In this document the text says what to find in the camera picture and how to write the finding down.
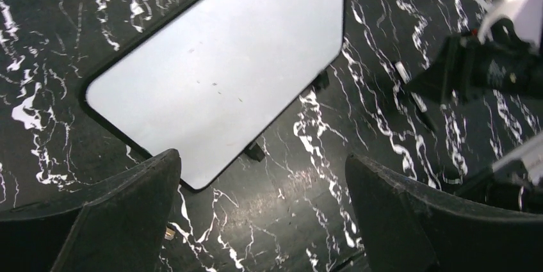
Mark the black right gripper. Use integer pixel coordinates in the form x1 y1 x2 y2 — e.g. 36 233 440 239
404 18 542 104

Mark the small whiteboard black frame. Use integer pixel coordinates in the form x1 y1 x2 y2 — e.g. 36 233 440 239
81 0 345 190

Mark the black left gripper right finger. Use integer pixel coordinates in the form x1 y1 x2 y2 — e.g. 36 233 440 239
345 155 542 271

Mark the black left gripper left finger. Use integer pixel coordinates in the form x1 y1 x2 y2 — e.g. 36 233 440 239
1 149 182 271

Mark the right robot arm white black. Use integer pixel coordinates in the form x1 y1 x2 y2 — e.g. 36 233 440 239
405 17 542 214

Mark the whiteboard metal wire stand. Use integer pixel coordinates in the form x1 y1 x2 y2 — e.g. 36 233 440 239
240 68 330 162

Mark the white whiteboard marker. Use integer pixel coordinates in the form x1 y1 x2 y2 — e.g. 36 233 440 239
393 61 437 132

